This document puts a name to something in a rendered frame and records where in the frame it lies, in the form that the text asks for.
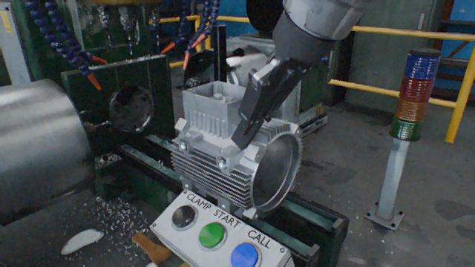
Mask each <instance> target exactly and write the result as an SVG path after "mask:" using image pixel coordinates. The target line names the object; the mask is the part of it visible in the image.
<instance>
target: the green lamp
mask: <svg viewBox="0 0 475 267"><path fill-rule="evenodd" d="M423 123H424V120H422V121H419V122H411V121H407V120H403V119H400V118H398V117H396V116H395V114H394V117H393V123H392V128H391V129H390V132H391V133H392V135H394V136H396V137H398V138H402V139H418V138H419V137H420V133H421V131H422V127H423Z"/></svg>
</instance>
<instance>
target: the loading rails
mask: <svg viewBox="0 0 475 267"><path fill-rule="evenodd" d="M152 132H153V134H152V136H154V135H155V137H151V136H147V137H145V147H146V152H147V156H146V155H145V154H143V153H141V152H140V154H138V152H137V153H136V151H137V150H136V149H135V150H134V148H132V147H130V146H128V147H127V145H123V146H125V147H124V149H123V146H121V147H118V146H116V145H114V146H113V147H114V154H116V155H117V156H119V157H120V158H121V157H122V159H123V163H124V167H125V175H126V179H127V184H128V189H127V190H126V191H123V192H122V193H121V194H122V198H123V199H124V200H125V201H126V202H129V203H132V202H136V201H137V200H139V199H141V200H142V201H144V202H146V203H147V204H148V205H150V206H152V207H153V208H154V209H155V210H157V211H159V212H160V213H161V214H162V213H163V212H164V211H165V210H166V209H167V207H169V206H170V204H172V203H173V201H175V199H176V198H177V197H178V196H179V195H180V194H181V193H182V192H183V191H184V190H183V183H182V181H181V180H180V176H181V175H180V174H178V173H177V172H175V171H176V170H174V169H173V168H175V167H174V166H172V165H173V163H172V162H171V161H172V160H173V159H171V157H172V156H173V155H171V154H170V153H171V152H173V151H172V150H169V149H171V148H174V147H171V145H172V144H174V143H175V142H172V140H173V139H172V138H171V137H169V136H166V135H165V134H163V133H160V132H159V131H156V130H154V131H152ZM150 137H151V138H150ZM152 138H153V139H155V141H153V140H152V141H151V139H152ZM157 140H159V142H160V144H161V145H160V144H159V142H158V143H157ZM160 140H161V141H160ZM166 140H167V142H166ZM167 143H168V144H167ZM164 144H166V145H164ZM168 146H169V147H168ZM128 148H129V150H128ZM125 149H127V150H125ZM131 149H132V151H133V152H132V154H131V153H130V152H131V151H130V150H131ZM143 155H144V156H143ZM139 156H140V158H138V157H139ZM149 158H151V159H149ZM152 159H154V161H155V163H156V164H155V163H154V161H153V160H152ZM146 160H147V161H146ZM149 160H150V163H151V165H150V163H149ZM152 161H153V162H152ZM162 162H163V165H162ZM159 164H160V165H159ZM155 166H157V168H156V167H155ZM158 167H159V168H158ZM164 168H166V169H165V170H164ZM160 169H161V170H160ZM169 169H171V170H169ZM168 170H169V171H168ZM166 172H168V173H166ZM195 194H197V195H198V196H200V197H202V198H203V199H205V200H207V201H209V202H210V203H211V204H213V205H215V206H217V199H215V198H214V197H211V198H209V199H208V198H206V197H205V196H203V195H201V194H199V193H197V192H195ZM231 215H232V216H233V217H236V218H237V219H239V220H240V221H242V222H244V223H246V224H247V225H249V226H251V227H252V228H255V229H256V230H258V231H259V232H261V233H263V234H265V235H266V236H268V237H270V238H271V239H272V240H274V241H275V242H277V243H280V244H282V245H284V246H286V247H287V248H288V249H289V252H290V253H292V260H293V263H294V265H295V267H336V266H337V263H338V256H339V252H340V247H341V240H342V234H343V229H344V221H345V218H344V217H342V216H340V215H338V214H336V213H333V212H331V211H329V210H328V209H326V208H323V207H321V206H318V205H316V204H313V203H311V202H310V201H308V200H305V199H303V198H301V197H299V196H297V195H294V194H293V193H291V192H289V191H288V192H287V194H286V196H285V201H283V202H282V205H280V208H277V210H275V212H274V213H273V212H272V214H270V215H269V217H268V216H267V218H265V217H264V219H262V218H260V217H259V218H258V221H257V222H255V221H254V220H251V219H250V218H248V217H247V218H246V219H245V220H244V219H242V218H240V217H239V216H237V215H235V214H233V213H232V214H231Z"/></svg>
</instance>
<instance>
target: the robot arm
mask: <svg viewBox="0 0 475 267"><path fill-rule="evenodd" d="M371 4H372V0H283V5H284V9H285V10H284V12H283V13H282V15H281V17H280V18H279V20H278V23H277V24H276V26H275V29H274V30H273V31H272V40H273V42H274V44H275V49H274V50H273V51H272V54H271V55H270V56H269V58H268V59H267V60H266V66H265V67H263V68H262V69H261V70H259V71H257V70H256V69H255V68H252V69H251V70H250V71H249V83H248V85H247V87H246V91H245V93H244V95H243V99H242V102H241V104H240V107H239V110H238V112H237V114H238V115H239V116H240V117H241V119H242V120H241V121H240V123H239V125H238V126H237V127H236V129H235V131H234V133H233V134H232V136H231V138H230V139H231V140H232V141H233V143H235V144H236V146H237V147H238V148H239V149H240V150H241V151H243V150H245V149H247V148H248V146H249V144H251V142H252V140H253V139H254V136H255V134H256V133H257V132H258V130H259V129H260V127H261V126H262V124H263V123H264V120H265V121H266V122H267V123H269V122H271V121H272V118H271V117H270V116H269V115H270V114H271V113H275V112H276V111H277V109H278V108H279V107H280V106H281V105H282V104H283V102H284V101H285V100H286V98H287V97H288V96H289V95H290V94H291V92H292V91H293V90H294V88H295V86H296V85H297V84H298V83H299V82H300V81H301V79H302V78H303V77H304V76H305V75H306V74H307V73H308V72H309V71H310V70H311V69H312V66H313V65H317V64H320V63H321V62H322V61H323V60H324V58H325V57H326V55H327V54H328V53H329V51H330V49H331V48H332V46H333V45H334V44H335V42H336V41H337V40H340V39H343V38H346V37H347V35H348V34H349V33H350V31H351V30H352V28H353V27H354V26H355V24H356V23H357V22H358V20H359V18H360V17H361V15H362V14H363V12H364V11H365V10H366V9H367V8H369V6H370V5H371Z"/></svg>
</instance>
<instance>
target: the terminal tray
mask: <svg viewBox="0 0 475 267"><path fill-rule="evenodd" d="M245 91H246V88H245V87H242V86H239V85H233V84H227V83H224V82H219V81H216V82H212V83H209V84H207V85H200V86H197V87H194V88H189V89H187V90H183V107H184V110H185V119H186V120H187V121H189V122H190V128H192V127H193V126H194V128H199V131H200V130H202V129H203V132H206V131H207V134H210V133H212V136H214V135H215V134H217V138H219V137H220V136H221V137H222V139H225V138H227V139H228V138H229V136H230V134H231V133H232V125H235V122H238V120H239V119H241V117H240V116H239V115H238V110H239V107H240V104H241V102H242V99H243V95H244V93H245Z"/></svg>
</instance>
